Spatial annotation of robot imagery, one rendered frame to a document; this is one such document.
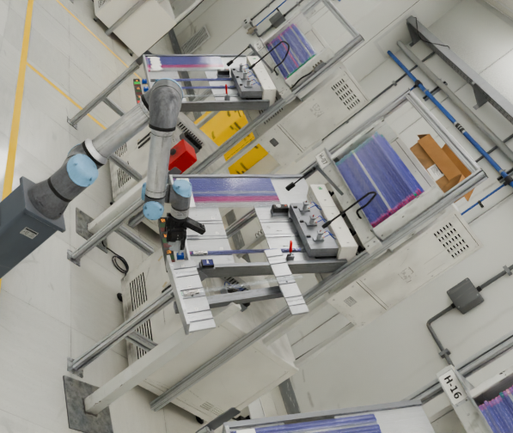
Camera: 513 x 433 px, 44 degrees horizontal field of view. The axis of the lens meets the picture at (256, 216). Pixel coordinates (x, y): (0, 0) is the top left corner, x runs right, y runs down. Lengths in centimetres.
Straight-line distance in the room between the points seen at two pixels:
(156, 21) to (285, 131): 332
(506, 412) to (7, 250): 181
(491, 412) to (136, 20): 576
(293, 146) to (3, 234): 226
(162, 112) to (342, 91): 203
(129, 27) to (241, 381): 470
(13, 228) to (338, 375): 269
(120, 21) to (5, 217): 480
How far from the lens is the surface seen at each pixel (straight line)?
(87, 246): 345
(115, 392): 281
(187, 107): 389
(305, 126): 414
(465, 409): 231
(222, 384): 328
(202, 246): 280
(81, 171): 235
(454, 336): 420
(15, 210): 245
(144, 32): 718
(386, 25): 605
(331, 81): 404
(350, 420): 227
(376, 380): 432
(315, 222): 295
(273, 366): 327
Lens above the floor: 169
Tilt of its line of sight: 14 degrees down
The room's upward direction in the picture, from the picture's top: 53 degrees clockwise
